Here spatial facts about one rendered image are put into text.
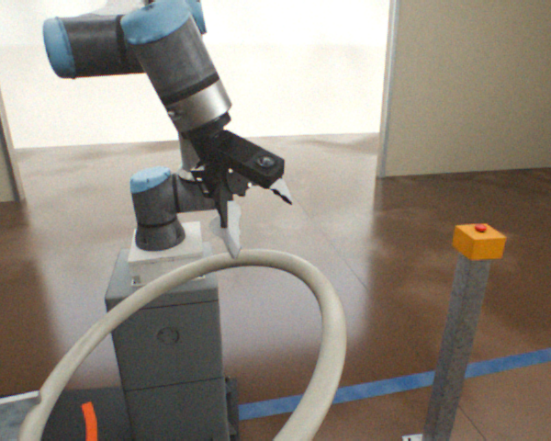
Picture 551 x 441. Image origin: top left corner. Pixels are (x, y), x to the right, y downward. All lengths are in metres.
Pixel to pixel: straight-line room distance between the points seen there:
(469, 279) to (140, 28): 1.28
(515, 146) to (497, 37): 1.72
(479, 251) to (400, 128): 4.75
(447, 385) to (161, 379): 1.11
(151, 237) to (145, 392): 0.63
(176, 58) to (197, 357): 1.30
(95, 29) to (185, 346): 1.21
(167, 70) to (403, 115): 5.62
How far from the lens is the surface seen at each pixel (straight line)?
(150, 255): 1.52
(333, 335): 0.50
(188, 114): 0.57
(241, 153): 0.57
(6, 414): 0.75
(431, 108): 6.30
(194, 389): 1.78
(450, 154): 6.65
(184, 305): 1.53
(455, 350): 1.69
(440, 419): 1.92
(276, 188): 0.67
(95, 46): 0.70
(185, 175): 1.44
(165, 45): 0.56
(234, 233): 0.61
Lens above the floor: 1.61
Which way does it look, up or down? 22 degrees down
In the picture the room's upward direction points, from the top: straight up
